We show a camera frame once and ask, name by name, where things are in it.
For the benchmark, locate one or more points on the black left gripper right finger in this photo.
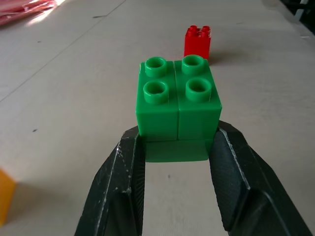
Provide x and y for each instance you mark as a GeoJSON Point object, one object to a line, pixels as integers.
{"type": "Point", "coordinates": [248, 186]}

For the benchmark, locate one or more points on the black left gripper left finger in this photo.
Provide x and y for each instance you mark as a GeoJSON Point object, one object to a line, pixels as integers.
{"type": "Point", "coordinates": [110, 186]}

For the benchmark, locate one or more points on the green studded building block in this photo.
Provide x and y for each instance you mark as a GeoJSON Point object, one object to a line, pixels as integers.
{"type": "Point", "coordinates": [178, 108]}

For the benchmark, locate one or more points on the yellow building block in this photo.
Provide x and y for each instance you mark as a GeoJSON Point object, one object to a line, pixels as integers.
{"type": "Point", "coordinates": [6, 196]}

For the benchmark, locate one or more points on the red studded building block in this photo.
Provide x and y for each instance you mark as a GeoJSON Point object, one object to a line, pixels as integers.
{"type": "Point", "coordinates": [197, 43]}

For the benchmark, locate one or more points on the red plastic packaging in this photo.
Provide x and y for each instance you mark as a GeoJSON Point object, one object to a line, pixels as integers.
{"type": "Point", "coordinates": [22, 9]}

